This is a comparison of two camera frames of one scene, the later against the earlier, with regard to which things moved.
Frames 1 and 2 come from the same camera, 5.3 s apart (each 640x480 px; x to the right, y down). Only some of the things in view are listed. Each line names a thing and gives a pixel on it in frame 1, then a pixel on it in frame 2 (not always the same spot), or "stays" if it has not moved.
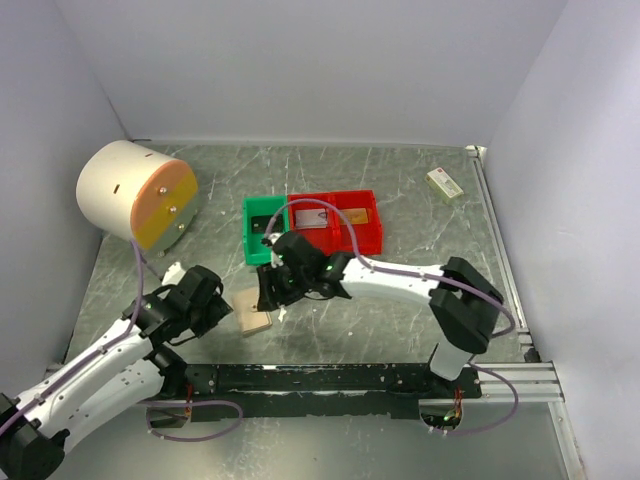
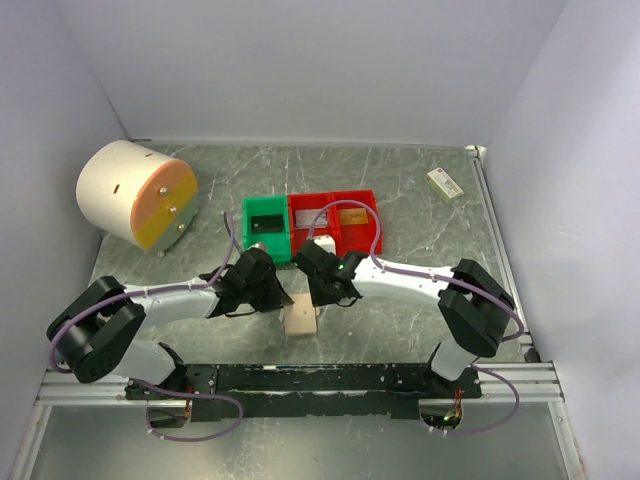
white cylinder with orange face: x=131 y=191 stays
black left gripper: x=218 y=307 → x=278 y=296
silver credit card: x=310 y=219 stays
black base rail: x=250 y=391 stays
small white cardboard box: x=444 y=186 stays
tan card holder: x=246 y=305 → x=300 y=317
